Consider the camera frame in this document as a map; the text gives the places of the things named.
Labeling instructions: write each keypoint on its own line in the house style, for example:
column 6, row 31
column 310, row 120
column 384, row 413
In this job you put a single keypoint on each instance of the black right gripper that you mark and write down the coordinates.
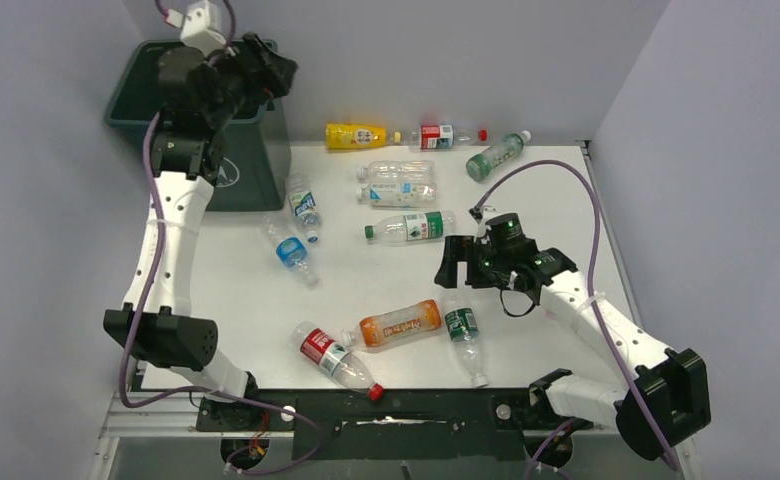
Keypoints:
column 463, row 249

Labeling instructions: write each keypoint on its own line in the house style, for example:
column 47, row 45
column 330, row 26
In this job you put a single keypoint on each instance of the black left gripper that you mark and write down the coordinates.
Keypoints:
column 262, row 88

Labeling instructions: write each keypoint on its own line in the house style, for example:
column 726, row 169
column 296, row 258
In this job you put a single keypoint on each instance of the dark green label bottle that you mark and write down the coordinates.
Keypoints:
column 461, row 323

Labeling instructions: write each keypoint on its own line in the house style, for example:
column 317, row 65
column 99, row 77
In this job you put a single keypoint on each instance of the orange tea bottle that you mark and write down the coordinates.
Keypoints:
column 380, row 332

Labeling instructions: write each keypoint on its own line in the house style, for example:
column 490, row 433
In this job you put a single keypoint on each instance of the red label bottle front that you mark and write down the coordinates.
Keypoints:
column 335, row 360

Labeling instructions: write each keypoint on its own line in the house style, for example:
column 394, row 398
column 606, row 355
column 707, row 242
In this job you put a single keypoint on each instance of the blue label crushed bottle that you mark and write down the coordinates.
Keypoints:
column 289, row 250

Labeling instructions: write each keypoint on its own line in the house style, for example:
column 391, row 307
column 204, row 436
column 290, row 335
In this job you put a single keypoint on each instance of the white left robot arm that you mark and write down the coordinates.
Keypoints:
column 182, row 149

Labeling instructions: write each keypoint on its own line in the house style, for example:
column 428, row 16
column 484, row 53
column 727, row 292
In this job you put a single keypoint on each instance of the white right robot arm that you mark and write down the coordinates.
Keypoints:
column 661, row 397

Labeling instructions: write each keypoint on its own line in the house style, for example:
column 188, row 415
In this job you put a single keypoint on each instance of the dark green trash bin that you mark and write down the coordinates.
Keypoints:
column 258, row 157

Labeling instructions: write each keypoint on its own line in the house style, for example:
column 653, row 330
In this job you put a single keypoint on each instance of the white blue label tea bottle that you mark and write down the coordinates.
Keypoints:
column 397, row 194

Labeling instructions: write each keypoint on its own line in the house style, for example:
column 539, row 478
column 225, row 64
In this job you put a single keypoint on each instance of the yellow juice bottle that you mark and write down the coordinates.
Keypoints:
column 340, row 136

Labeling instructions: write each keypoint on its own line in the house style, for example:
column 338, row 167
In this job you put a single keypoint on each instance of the green tinted bottle white cap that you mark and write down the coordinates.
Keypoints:
column 480, row 166

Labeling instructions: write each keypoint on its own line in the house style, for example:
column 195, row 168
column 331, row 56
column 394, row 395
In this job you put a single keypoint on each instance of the clear unlabelled bottle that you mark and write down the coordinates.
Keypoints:
column 379, row 171

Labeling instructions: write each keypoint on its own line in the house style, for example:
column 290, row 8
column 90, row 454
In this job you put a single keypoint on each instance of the red label bottle red cap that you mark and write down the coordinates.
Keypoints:
column 445, row 137

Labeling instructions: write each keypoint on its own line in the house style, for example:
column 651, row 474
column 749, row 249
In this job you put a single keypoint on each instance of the blue green label water bottle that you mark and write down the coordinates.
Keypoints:
column 303, row 207

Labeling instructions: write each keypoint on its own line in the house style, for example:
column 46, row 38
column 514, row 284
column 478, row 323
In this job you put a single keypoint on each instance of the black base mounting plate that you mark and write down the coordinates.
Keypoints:
column 419, row 424

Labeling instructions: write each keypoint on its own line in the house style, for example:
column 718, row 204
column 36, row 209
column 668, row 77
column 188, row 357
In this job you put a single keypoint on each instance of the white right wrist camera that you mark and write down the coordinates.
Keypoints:
column 481, row 215

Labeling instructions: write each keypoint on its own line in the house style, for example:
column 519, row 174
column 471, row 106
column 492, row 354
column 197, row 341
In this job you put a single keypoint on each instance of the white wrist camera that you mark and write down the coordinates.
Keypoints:
column 200, row 26
column 481, row 215

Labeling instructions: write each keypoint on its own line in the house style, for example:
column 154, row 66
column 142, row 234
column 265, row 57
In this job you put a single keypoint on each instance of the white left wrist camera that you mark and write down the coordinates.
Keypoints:
column 200, row 26

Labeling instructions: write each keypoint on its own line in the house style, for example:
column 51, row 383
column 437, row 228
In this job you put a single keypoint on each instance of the aluminium frame rail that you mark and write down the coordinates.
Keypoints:
column 172, row 417

